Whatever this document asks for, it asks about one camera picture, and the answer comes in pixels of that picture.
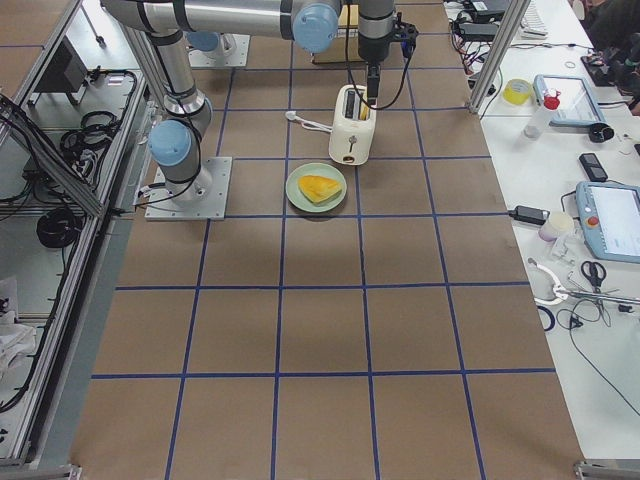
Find aluminium frame post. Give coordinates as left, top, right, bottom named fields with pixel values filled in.
left=467, top=0, right=530, bottom=114

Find bottle with red cap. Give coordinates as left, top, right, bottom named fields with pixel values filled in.
left=523, top=89, right=561, bottom=139

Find teach pendant near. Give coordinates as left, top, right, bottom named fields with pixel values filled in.
left=576, top=181, right=639, bottom=264

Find teach pendant far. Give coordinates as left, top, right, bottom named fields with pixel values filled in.
left=533, top=74, right=605, bottom=127

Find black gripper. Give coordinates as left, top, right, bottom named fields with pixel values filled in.
left=358, top=37, right=391, bottom=107

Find black power adapter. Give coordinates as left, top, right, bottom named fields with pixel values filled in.
left=508, top=205, right=550, bottom=226

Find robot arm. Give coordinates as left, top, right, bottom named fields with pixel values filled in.
left=104, top=1, right=352, bottom=203

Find teach pendant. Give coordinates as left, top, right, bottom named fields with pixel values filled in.
left=576, top=181, right=639, bottom=264
left=533, top=74, right=605, bottom=127

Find yellow tape roll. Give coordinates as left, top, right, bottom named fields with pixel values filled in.
left=502, top=78, right=533, bottom=106

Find white paper cup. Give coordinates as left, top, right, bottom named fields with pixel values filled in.
left=538, top=211, right=575, bottom=242

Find toast slice in toaster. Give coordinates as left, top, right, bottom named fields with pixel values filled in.
left=358, top=101, right=370, bottom=121

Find black scissors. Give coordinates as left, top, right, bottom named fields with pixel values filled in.
left=580, top=260, right=607, bottom=293

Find light green plate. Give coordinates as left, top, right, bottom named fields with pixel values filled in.
left=285, top=163, right=347, bottom=213

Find white two-slot toaster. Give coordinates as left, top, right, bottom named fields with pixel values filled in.
left=329, top=85, right=377, bottom=166

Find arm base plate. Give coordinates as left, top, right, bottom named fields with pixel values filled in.
left=186, top=32, right=250, bottom=69
left=144, top=157, right=232, bottom=221

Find white power cable with plug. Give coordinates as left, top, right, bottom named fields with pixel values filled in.
left=284, top=110, right=334, bottom=134

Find triangular orange bread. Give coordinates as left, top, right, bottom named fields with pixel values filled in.
left=298, top=175, right=342, bottom=204

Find wire basket with wooden shelf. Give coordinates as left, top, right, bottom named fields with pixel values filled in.
left=311, top=5, right=363, bottom=65

